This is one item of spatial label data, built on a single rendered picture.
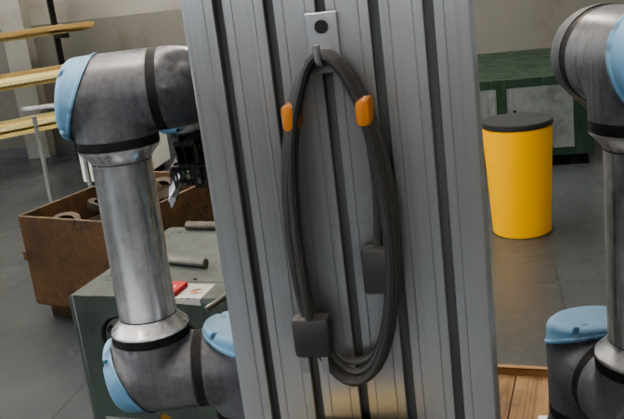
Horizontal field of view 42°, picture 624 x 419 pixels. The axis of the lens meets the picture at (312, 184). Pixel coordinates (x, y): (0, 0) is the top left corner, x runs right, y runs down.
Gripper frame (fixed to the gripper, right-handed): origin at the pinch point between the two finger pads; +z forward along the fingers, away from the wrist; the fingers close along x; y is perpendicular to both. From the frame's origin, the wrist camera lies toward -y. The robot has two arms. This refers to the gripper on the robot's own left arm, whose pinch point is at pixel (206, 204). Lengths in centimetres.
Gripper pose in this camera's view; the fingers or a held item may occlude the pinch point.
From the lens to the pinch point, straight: 180.4
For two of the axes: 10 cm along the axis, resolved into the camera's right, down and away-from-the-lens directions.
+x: 9.9, -0.5, -1.4
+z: 1.2, 8.6, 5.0
